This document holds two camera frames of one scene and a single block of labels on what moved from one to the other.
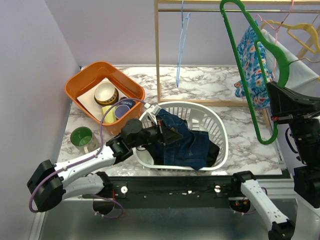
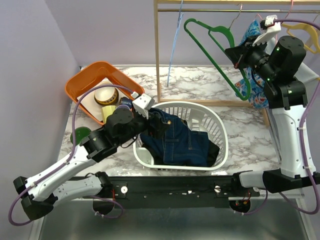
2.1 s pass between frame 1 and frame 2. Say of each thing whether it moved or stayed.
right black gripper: moved
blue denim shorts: stayed
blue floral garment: stayed
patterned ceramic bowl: stayed
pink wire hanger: stayed
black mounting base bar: stayed
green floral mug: stayed
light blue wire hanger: moved
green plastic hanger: moved
